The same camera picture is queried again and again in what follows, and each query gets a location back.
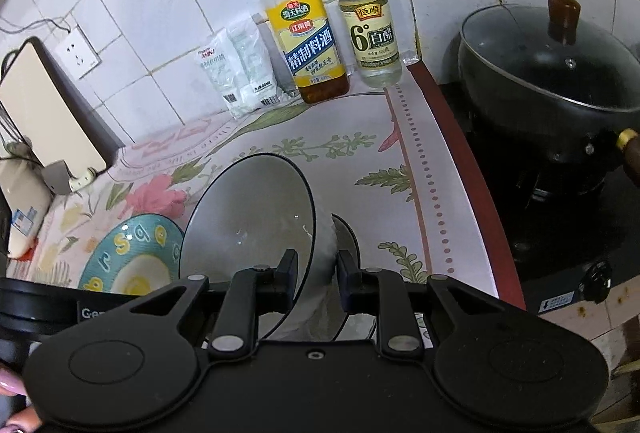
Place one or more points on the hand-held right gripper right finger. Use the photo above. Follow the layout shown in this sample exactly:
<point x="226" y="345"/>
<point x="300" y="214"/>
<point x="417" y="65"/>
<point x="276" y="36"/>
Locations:
<point x="346" y="280"/>

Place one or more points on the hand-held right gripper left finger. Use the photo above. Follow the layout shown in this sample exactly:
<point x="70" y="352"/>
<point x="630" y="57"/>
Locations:
<point x="289" y="275"/>

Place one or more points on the white bowl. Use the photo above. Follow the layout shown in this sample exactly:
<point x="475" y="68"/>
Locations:
<point x="240" y="213"/>

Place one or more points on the blue fried egg plate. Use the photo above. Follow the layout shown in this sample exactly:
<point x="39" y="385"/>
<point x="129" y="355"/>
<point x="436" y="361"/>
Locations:
<point x="115" y="253"/>

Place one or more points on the person's left hand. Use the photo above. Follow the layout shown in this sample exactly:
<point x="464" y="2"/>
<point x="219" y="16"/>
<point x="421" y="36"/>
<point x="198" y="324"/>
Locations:
<point x="11" y="383"/>

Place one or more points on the cream rice cooker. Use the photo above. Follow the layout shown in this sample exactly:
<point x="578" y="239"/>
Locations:
<point x="20" y="193"/>

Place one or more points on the floral tablecloth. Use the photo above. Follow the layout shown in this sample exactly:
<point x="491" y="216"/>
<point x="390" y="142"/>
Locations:
<point x="350" y="153"/>

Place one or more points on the pale cutting board stand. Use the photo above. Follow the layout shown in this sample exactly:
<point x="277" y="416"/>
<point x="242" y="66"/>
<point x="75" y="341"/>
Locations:
<point x="82" y="180"/>

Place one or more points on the grey cleaver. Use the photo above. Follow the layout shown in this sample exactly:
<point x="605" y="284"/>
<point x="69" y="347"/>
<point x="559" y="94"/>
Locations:
<point x="56" y="175"/>

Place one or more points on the cream cutting board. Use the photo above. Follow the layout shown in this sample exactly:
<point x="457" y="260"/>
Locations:
<point x="45" y="113"/>

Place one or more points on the black gas stove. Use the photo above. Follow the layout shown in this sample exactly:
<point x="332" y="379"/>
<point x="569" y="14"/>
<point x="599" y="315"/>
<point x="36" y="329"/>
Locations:
<point x="550" y="223"/>

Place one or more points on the white seasoning bag red logo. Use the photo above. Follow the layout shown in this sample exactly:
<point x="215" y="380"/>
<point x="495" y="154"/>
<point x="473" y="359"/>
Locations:
<point x="217" y="73"/>

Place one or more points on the cooking wine bottle yellow label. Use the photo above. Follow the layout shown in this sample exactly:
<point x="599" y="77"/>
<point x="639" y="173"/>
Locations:
<point x="305" y="48"/>

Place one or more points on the clear vinegar bottle yellow cap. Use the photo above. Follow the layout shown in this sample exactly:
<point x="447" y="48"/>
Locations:
<point x="367" y="38"/>

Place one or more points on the black wok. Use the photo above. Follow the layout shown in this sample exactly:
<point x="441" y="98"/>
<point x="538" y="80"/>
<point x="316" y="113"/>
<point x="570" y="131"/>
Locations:
<point x="530" y="113"/>

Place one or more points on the glass wok lid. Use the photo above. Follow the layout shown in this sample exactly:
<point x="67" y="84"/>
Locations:
<point x="525" y="48"/>

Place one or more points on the white wall socket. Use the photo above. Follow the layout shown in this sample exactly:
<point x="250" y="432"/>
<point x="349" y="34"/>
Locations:
<point x="76" y="50"/>

